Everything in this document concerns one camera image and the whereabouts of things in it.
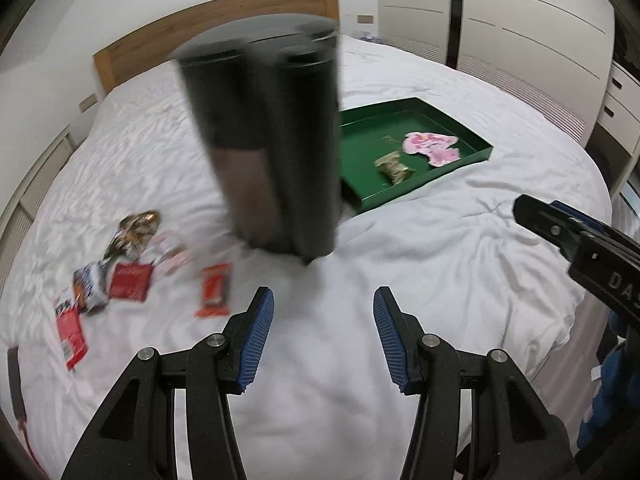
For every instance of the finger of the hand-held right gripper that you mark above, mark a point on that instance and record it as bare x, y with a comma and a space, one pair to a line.
537, 217

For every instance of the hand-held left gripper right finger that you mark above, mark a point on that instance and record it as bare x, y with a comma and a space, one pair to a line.
387, 330

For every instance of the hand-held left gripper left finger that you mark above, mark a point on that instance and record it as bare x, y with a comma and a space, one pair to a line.
257, 325

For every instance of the small pink cartoon snack packet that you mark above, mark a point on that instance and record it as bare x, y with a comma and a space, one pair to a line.
175, 259

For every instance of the green tray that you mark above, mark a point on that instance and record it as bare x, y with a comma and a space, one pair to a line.
365, 160

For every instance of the white orange snack packet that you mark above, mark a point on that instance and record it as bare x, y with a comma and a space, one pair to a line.
90, 285

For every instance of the orange red snack bar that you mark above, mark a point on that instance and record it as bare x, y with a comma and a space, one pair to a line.
214, 290

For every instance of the white duvet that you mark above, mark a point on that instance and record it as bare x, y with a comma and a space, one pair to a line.
450, 260

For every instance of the blue white packet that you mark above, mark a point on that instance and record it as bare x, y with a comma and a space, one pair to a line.
615, 395

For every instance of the large pink snack packet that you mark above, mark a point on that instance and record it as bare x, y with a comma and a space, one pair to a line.
430, 147

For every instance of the square red snack packet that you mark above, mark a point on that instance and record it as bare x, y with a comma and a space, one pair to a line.
130, 282

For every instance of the white drawer unit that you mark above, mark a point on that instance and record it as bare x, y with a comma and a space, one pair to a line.
620, 105

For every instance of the olive gold snack packet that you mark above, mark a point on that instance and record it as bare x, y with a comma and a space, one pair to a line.
395, 167

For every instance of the brown wheat print snack packet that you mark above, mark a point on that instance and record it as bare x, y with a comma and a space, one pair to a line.
132, 232

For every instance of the red white snack packet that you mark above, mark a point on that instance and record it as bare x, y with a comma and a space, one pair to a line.
70, 335

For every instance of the white wardrobe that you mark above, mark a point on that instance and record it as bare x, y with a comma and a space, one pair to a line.
525, 20

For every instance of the wooden headboard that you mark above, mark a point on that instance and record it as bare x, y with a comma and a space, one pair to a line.
140, 55

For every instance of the wall socket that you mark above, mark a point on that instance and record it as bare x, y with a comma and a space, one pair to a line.
365, 19
87, 102

